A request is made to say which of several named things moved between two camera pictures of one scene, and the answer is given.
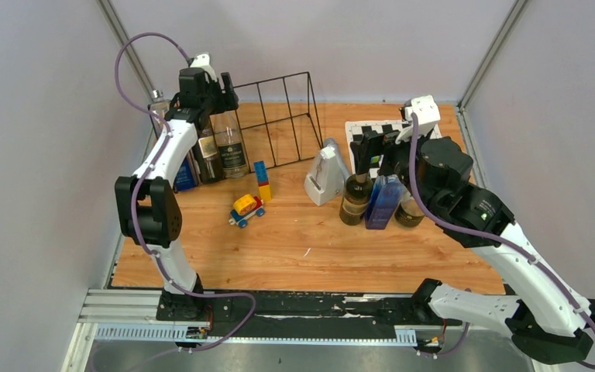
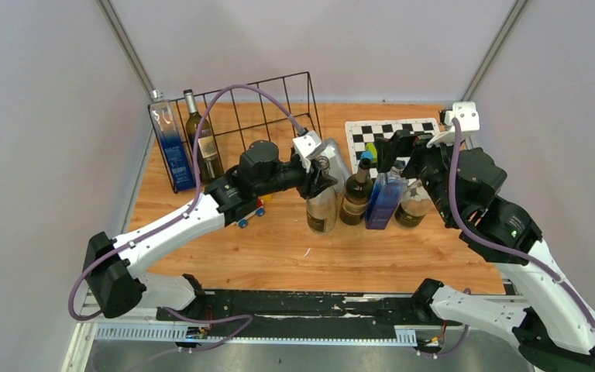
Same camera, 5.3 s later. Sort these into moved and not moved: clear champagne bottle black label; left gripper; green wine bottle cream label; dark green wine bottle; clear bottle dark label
Moved: left gripper; clear champagne bottle black label
Not moved: green wine bottle cream label; dark green wine bottle; clear bottle dark label
